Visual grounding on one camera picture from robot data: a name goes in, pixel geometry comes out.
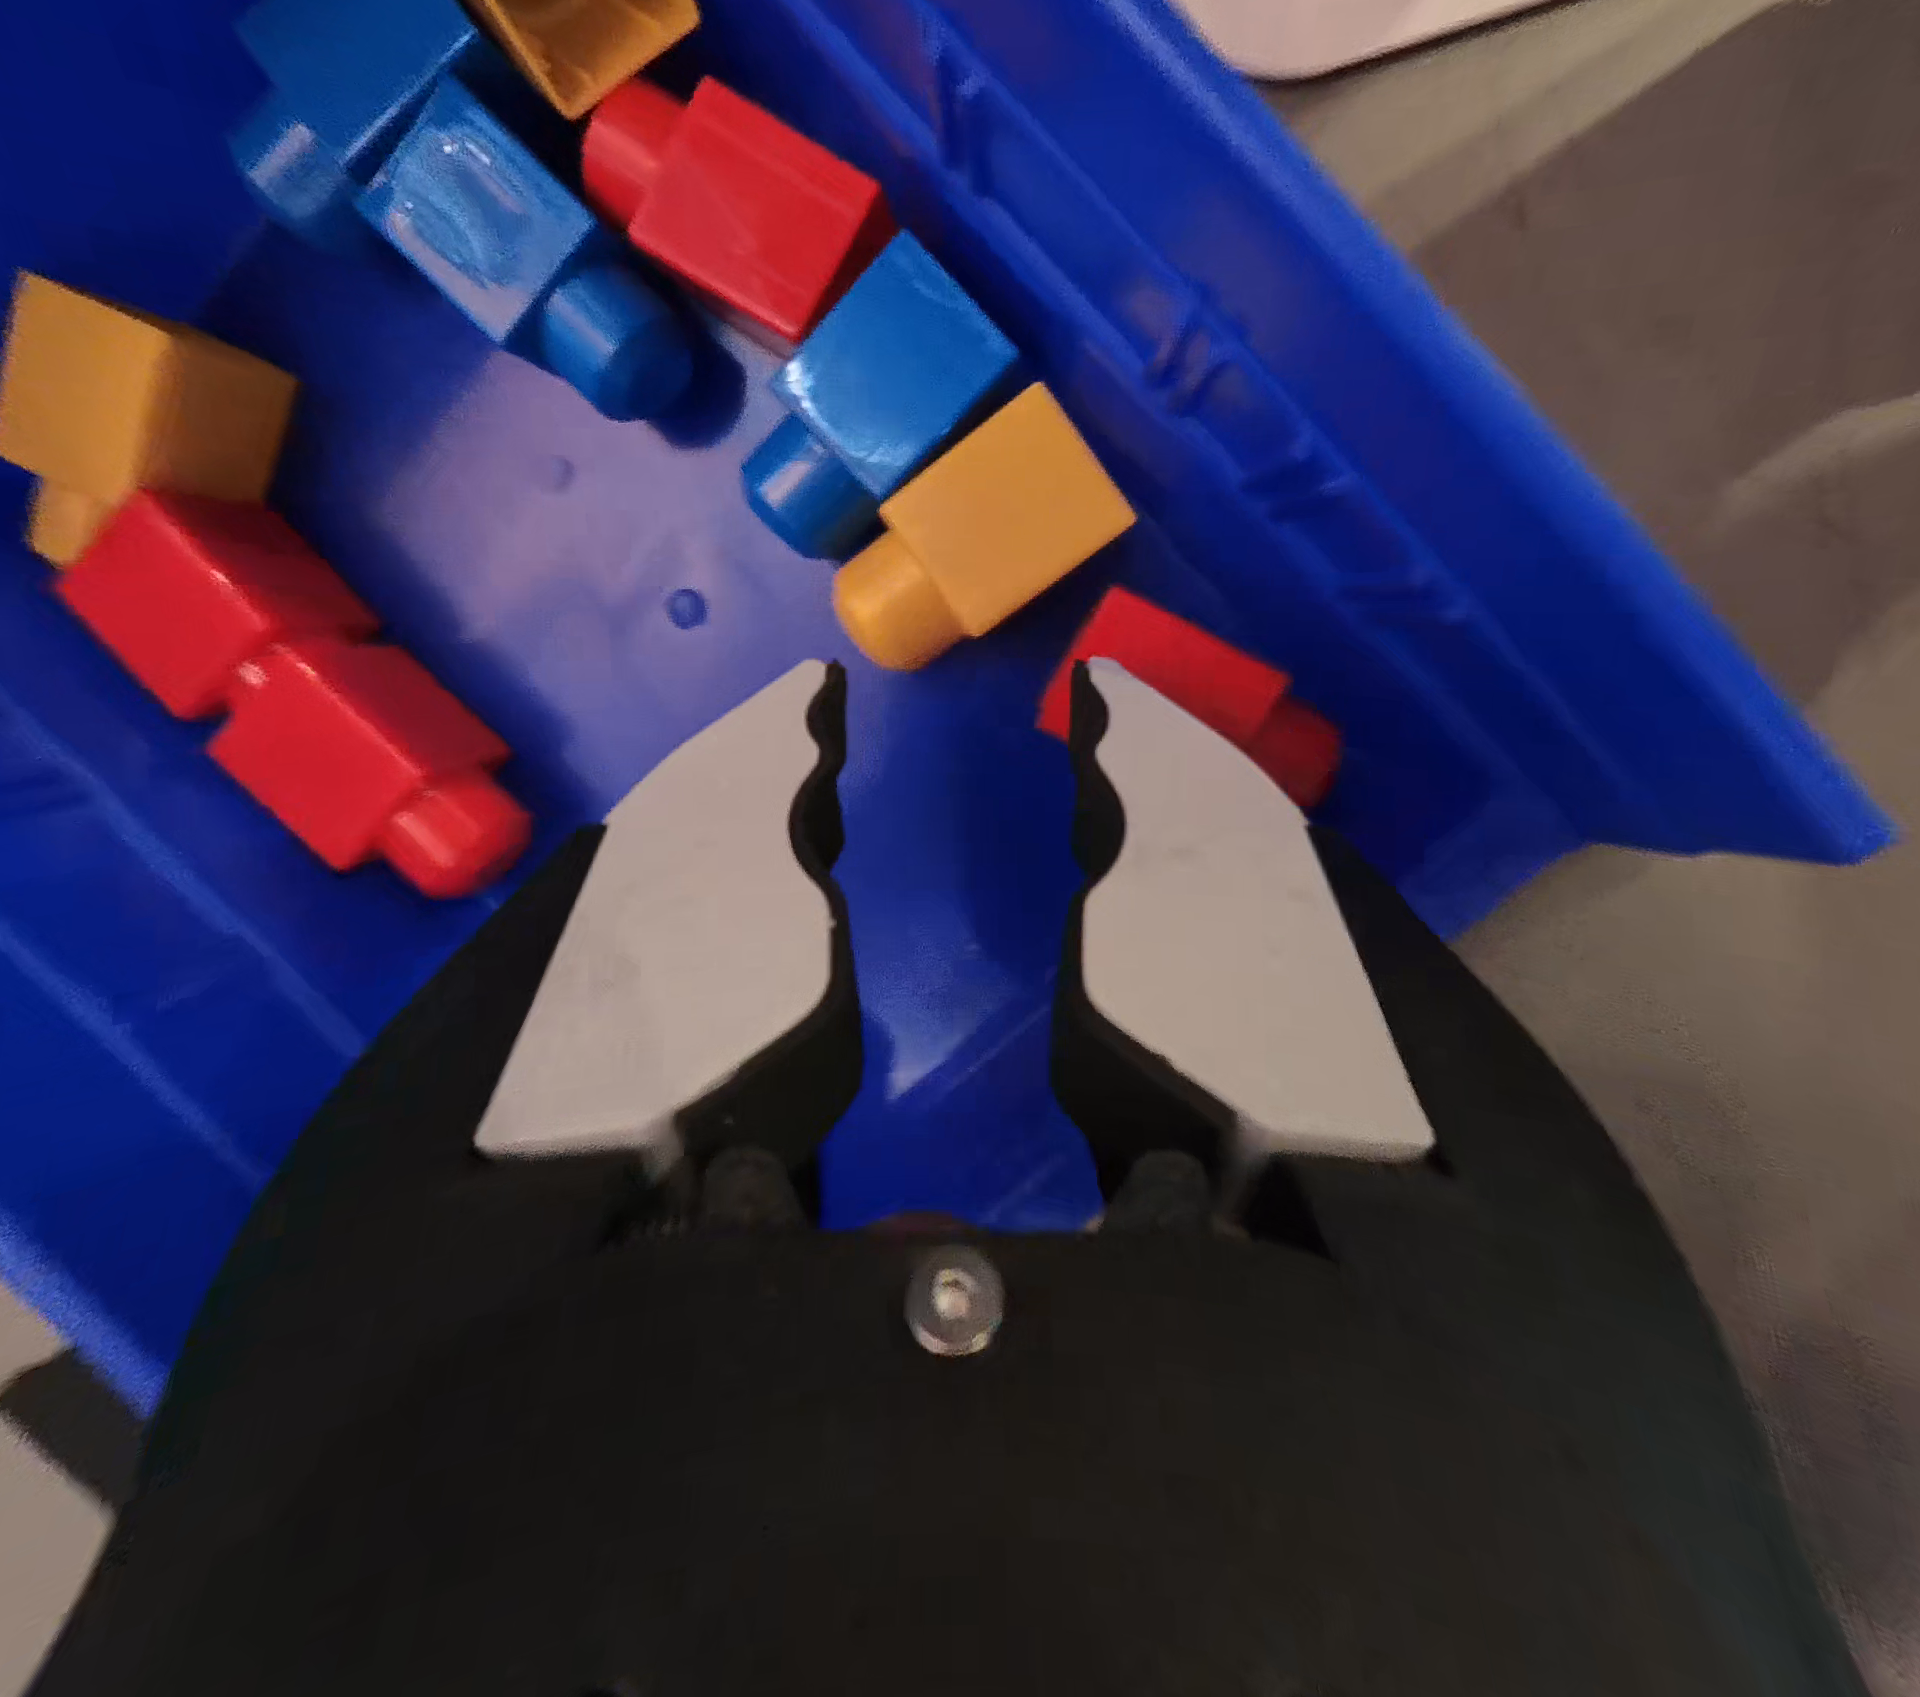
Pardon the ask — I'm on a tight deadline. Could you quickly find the grey desk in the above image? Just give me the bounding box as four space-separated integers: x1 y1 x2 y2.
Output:
0 0 1920 1697

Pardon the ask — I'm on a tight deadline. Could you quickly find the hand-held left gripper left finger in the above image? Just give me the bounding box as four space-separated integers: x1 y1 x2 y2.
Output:
472 658 864 1227

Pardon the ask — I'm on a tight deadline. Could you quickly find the blue plastic bin with tag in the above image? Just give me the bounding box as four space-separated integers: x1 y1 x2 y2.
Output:
0 0 1896 1414

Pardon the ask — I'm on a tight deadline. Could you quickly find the pile of toy blocks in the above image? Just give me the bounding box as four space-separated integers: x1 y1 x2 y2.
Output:
0 0 1344 905

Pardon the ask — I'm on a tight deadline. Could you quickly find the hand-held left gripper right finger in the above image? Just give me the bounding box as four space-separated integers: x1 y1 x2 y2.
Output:
1051 658 1438 1227

